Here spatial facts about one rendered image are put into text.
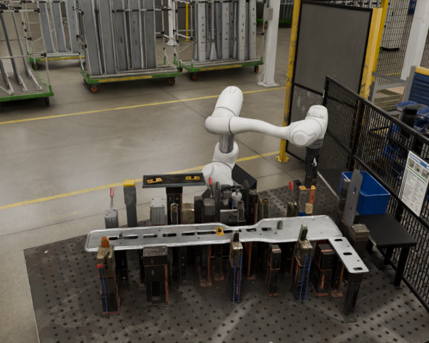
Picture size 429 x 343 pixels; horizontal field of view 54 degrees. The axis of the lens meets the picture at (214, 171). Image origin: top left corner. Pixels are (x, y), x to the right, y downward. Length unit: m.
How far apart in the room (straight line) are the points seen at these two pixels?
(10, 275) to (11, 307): 0.39
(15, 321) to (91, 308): 1.19
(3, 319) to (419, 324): 2.71
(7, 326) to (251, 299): 1.84
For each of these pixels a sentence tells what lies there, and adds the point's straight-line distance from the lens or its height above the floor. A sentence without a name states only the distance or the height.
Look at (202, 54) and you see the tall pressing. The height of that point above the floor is 0.48.
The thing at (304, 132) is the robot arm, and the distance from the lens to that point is 1.95.
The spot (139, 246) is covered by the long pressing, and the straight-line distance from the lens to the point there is 2.25.
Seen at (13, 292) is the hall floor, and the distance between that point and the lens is 3.74.
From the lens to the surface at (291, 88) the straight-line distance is 5.33.
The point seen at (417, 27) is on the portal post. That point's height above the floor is 1.61.
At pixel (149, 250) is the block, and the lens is 2.16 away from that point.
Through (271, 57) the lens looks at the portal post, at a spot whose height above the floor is 0.60.
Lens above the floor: 2.31
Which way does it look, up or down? 26 degrees down
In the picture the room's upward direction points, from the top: 1 degrees clockwise
